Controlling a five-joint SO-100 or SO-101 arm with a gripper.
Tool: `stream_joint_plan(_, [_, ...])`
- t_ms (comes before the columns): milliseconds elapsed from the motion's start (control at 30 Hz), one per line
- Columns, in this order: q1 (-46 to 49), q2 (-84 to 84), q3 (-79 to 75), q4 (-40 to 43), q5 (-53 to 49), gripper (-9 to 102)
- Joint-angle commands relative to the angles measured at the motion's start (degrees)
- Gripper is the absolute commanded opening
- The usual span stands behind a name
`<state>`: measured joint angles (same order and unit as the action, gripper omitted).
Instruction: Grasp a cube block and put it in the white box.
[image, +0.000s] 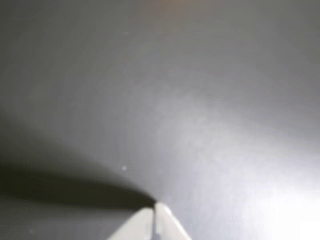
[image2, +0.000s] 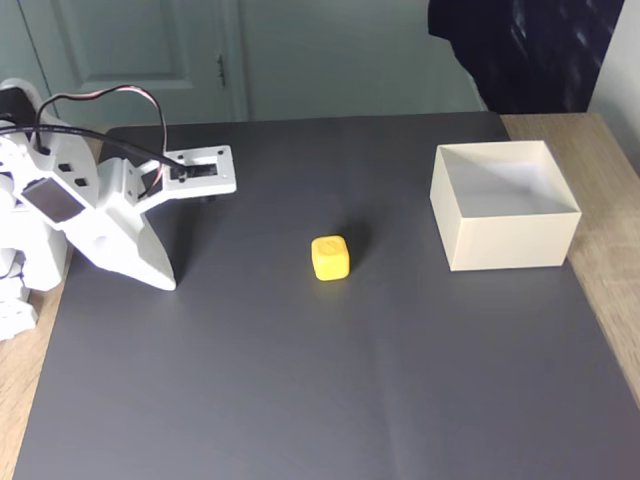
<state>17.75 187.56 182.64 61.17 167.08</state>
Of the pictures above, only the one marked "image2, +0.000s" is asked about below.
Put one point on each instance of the yellow cube block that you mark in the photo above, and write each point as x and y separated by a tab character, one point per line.
330	257

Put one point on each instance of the white open cardboard box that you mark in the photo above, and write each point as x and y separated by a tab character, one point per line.
510	240

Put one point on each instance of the dark metal door hinge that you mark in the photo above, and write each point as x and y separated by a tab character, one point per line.
220	70

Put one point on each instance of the dark grey table mat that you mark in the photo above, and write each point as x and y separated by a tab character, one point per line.
300	375

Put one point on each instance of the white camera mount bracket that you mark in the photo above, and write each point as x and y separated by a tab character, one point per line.
225	177

